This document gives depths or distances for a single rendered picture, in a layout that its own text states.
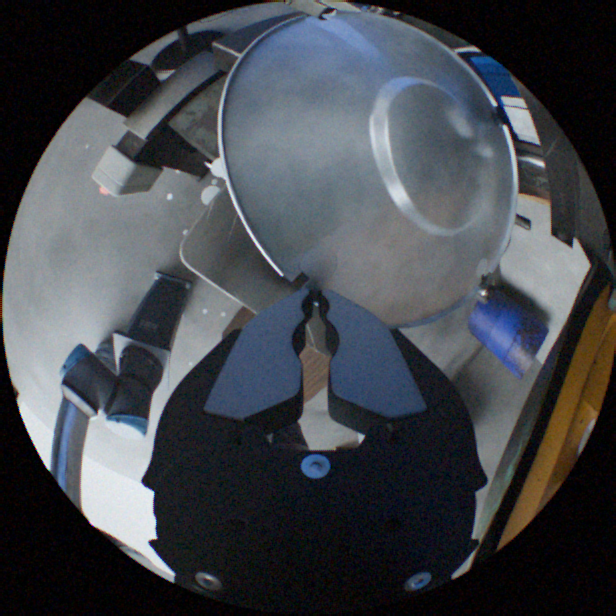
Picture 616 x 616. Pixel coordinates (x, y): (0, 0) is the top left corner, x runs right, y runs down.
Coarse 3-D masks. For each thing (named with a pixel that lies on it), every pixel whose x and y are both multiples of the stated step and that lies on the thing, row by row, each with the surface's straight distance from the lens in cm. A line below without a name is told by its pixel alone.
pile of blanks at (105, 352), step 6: (102, 342) 141; (108, 342) 138; (96, 348) 144; (102, 348) 136; (108, 348) 135; (114, 348) 135; (96, 354) 135; (102, 354) 132; (108, 354) 131; (114, 354) 132; (102, 360) 130; (108, 360) 129; (114, 360) 131; (108, 366) 126; (114, 366) 128; (114, 372) 127
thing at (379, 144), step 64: (256, 64) 14; (320, 64) 14; (384, 64) 17; (448, 64) 24; (256, 128) 12; (320, 128) 12; (384, 128) 13; (448, 128) 18; (256, 192) 11; (320, 192) 12; (384, 192) 14; (448, 192) 17; (512, 192) 29; (384, 256) 14; (448, 256) 19; (384, 320) 17
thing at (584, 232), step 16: (576, 160) 15; (576, 176) 18; (576, 192) 19; (592, 192) 15; (576, 208) 20; (592, 208) 16; (576, 224) 20; (592, 224) 16; (592, 240) 17; (608, 240) 16; (608, 256) 16
